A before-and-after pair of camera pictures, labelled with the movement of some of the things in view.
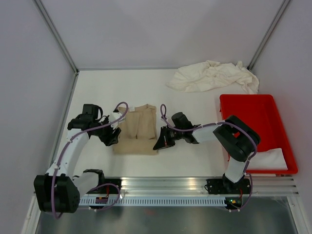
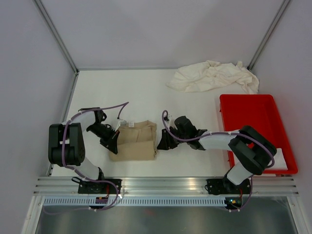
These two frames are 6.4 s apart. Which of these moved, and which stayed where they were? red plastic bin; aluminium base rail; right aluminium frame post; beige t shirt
Moved: beige t shirt
Stayed: red plastic bin; aluminium base rail; right aluminium frame post
